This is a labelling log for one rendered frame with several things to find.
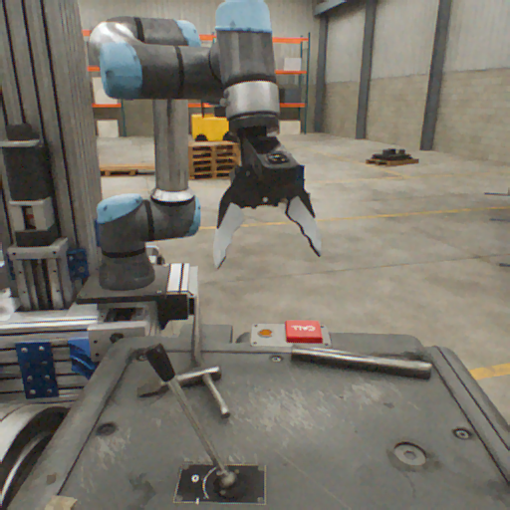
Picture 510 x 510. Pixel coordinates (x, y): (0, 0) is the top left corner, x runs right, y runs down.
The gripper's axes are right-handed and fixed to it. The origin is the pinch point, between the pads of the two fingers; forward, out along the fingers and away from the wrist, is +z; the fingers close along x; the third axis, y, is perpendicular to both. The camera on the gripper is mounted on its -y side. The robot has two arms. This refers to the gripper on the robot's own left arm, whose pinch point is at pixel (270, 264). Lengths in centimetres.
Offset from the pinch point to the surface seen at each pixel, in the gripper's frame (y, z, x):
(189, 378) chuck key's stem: -0.1, 14.3, 13.0
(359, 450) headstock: -14.2, 20.8, -5.2
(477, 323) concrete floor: 246, 93, -207
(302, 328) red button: 11.2, 12.8, -6.6
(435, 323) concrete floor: 251, 89, -175
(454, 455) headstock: -16.6, 22.1, -15.4
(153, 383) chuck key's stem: -0.8, 14.1, 17.8
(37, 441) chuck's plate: 2.7, 20.7, 34.4
